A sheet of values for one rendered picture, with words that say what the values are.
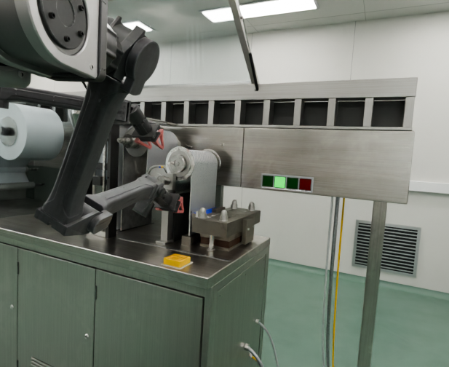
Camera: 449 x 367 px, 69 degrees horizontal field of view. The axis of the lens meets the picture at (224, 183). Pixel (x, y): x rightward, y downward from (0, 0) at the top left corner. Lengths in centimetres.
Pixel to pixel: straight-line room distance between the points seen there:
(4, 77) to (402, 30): 386
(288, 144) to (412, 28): 273
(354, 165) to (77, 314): 134
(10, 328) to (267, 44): 369
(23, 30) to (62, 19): 5
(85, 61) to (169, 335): 103
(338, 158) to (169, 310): 94
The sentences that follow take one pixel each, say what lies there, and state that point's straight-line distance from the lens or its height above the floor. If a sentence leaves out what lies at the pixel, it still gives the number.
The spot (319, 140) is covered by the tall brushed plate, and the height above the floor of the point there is 139.
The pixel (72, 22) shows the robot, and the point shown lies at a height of 144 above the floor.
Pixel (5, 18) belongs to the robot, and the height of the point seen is 142.
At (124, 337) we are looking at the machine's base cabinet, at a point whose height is 58.
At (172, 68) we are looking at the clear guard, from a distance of 187.
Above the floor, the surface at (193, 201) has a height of 109.
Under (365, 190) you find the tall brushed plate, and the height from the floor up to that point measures 118.
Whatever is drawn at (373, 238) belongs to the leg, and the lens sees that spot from 173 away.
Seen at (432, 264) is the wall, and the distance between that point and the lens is 403.
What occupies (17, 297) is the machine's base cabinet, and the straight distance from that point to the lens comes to 191.
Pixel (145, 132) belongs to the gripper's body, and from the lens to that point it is 126.
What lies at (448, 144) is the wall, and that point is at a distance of 392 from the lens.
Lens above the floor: 130
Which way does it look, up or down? 5 degrees down
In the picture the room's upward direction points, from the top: 3 degrees clockwise
